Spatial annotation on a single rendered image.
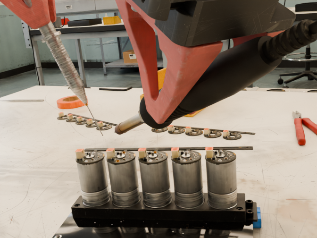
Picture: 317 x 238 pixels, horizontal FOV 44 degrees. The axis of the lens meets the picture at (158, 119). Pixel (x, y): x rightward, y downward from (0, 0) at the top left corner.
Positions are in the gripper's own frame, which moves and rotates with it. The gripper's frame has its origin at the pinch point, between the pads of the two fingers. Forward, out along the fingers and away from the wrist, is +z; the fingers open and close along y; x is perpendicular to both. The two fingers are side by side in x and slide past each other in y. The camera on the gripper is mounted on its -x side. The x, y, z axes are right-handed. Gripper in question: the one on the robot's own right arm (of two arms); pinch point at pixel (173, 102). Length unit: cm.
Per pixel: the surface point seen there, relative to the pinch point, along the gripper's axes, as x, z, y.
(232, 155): 0.7, 7.1, -7.3
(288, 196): 3.9, 12.5, -14.1
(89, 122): -27.7, 29.7, -10.1
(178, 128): -16.5, 23.7, -18.6
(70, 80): -9.1, 4.5, 2.4
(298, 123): -5.7, 16.8, -29.1
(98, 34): -228, 149, -123
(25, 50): -496, 341, -149
